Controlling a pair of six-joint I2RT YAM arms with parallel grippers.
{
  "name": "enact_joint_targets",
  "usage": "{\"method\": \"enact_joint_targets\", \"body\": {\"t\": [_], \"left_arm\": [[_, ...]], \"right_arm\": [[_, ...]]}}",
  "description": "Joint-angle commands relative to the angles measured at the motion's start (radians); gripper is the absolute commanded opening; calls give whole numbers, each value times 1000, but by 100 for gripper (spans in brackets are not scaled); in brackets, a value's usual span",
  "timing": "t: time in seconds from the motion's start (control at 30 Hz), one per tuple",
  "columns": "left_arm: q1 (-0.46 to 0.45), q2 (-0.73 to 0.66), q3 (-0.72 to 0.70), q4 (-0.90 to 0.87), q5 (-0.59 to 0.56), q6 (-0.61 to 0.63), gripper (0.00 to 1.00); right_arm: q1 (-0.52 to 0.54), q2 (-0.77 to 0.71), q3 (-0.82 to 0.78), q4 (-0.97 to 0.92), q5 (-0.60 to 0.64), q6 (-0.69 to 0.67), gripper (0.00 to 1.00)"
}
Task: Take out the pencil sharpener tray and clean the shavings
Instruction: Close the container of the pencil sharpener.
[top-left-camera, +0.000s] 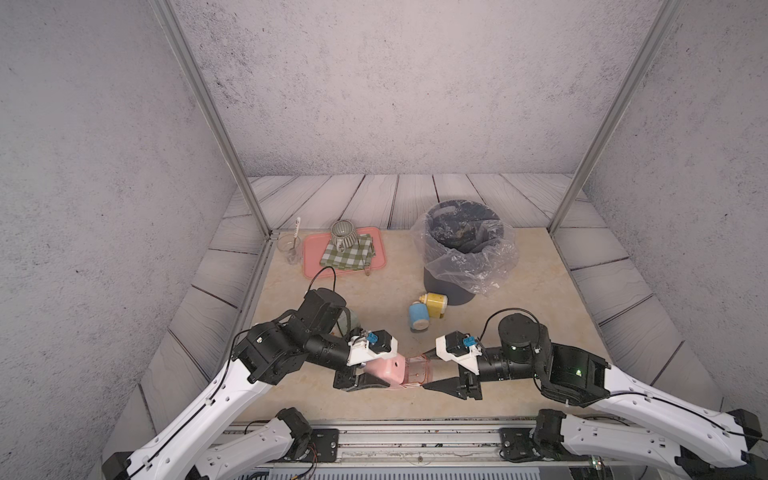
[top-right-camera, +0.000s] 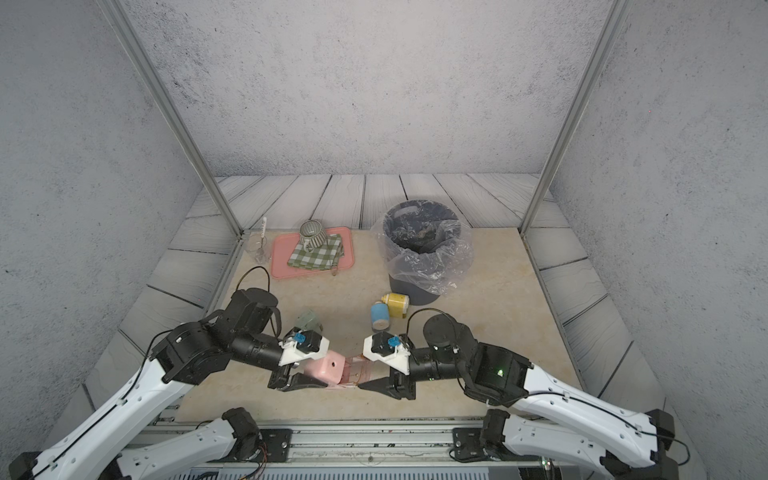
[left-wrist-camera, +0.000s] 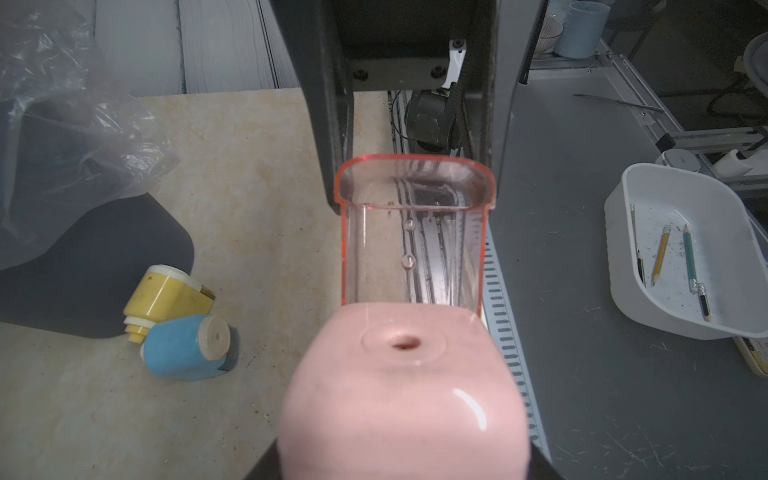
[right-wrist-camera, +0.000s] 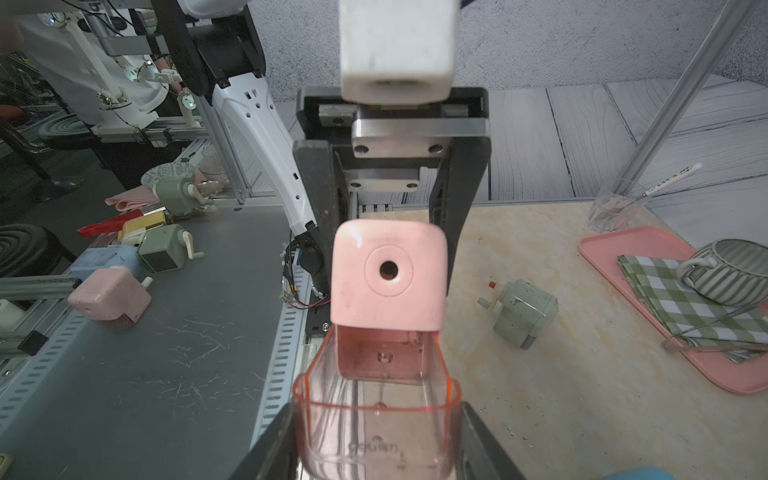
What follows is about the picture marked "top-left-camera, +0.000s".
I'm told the pink sharpener shavings tray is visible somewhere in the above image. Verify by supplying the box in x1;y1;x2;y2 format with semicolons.
402;355;433;388

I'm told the pink pencil sharpener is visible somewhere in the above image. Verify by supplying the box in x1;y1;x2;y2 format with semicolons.
363;354;407;388

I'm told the blue pencil sharpener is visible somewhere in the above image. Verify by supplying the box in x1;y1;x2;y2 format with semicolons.
408;302;430;332

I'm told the green white pencil sharpener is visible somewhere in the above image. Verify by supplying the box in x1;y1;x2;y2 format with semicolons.
337;307;360;337

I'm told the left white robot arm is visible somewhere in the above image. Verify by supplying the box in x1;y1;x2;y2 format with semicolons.
102;287;398;479

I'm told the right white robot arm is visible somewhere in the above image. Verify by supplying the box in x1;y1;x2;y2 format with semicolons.
423;308;767;479

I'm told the pink plastic tray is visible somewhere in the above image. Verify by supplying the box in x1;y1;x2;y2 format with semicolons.
302;227;387;279

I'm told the clear plastic bin liner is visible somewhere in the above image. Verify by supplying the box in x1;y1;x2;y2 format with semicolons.
412;206;521;295

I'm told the green checkered cloth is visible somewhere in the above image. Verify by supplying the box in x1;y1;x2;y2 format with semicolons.
320;234;375;271

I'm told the dark grey trash bin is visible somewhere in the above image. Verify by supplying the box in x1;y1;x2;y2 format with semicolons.
422;198;504;307

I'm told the ribbed grey cup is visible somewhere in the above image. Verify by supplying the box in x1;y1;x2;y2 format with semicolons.
330;219;359;252

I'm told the clear glass with stick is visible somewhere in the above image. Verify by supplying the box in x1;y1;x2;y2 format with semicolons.
277;217;302;265

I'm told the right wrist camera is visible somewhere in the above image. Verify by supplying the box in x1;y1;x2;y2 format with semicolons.
435;331;482;375

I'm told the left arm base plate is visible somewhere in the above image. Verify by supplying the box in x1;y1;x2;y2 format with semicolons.
271;428;340;463

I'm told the aluminium mounting rail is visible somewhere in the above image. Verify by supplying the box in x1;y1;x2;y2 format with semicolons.
221;419;667;480

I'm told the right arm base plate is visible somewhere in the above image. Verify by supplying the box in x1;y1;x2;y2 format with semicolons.
499;428;544;463

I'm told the left metal frame post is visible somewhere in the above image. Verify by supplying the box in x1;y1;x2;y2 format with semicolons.
150;0;272;236

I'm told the metal frame post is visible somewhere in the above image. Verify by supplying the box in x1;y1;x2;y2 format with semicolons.
547;0;682;237
150;0;272;236

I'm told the right metal frame post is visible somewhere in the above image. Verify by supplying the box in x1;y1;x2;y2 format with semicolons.
547;0;682;237

